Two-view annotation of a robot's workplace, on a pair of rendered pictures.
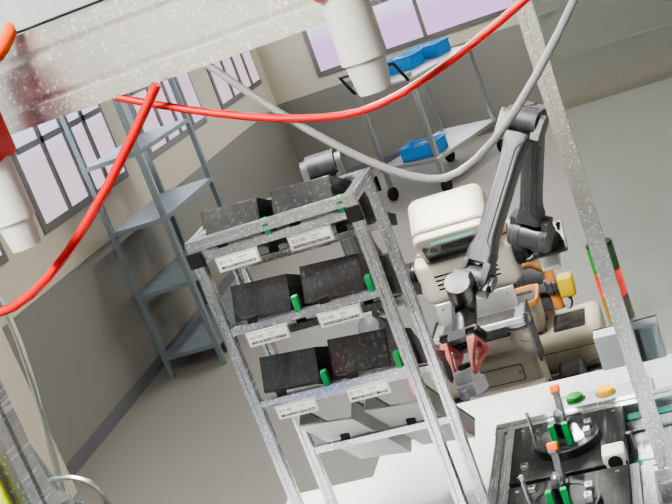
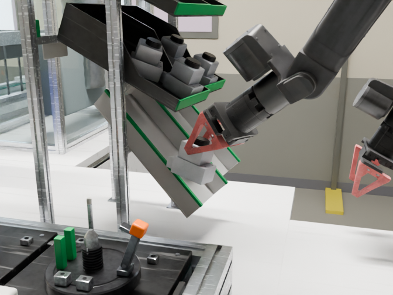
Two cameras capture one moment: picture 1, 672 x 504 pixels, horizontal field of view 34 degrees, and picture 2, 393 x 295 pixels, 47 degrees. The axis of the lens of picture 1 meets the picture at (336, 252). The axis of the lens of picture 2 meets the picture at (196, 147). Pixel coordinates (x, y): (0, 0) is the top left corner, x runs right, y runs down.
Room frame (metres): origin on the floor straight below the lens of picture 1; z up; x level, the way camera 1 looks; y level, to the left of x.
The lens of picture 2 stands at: (2.24, -0.91, 1.35)
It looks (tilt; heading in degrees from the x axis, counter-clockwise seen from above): 16 degrees down; 88
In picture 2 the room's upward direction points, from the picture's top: straight up
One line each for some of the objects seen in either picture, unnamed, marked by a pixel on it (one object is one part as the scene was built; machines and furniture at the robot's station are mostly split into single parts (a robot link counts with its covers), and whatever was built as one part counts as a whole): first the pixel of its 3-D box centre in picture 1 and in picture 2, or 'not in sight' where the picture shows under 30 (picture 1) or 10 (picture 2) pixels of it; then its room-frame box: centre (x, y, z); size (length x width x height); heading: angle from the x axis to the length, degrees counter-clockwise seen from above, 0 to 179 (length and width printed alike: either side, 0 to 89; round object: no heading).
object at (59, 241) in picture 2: (567, 433); (60, 252); (2.06, -0.31, 1.01); 0.01 x 0.01 x 0.05; 73
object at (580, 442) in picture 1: (565, 439); (93, 272); (2.10, -0.31, 0.98); 0.14 x 0.14 x 0.02
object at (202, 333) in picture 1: (168, 217); not in sight; (7.00, 0.92, 0.90); 0.93 x 0.40 x 1.79; 163
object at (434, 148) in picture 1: (425, 114); not in sight; (9.26, -1.11, 0.57); 1.21 x 0.70 x 1.15; 132
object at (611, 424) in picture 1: (568, 447); (94, 284); (2.10, -0.31, 0.96); 0.24 x 0.24 x 0.02; 73
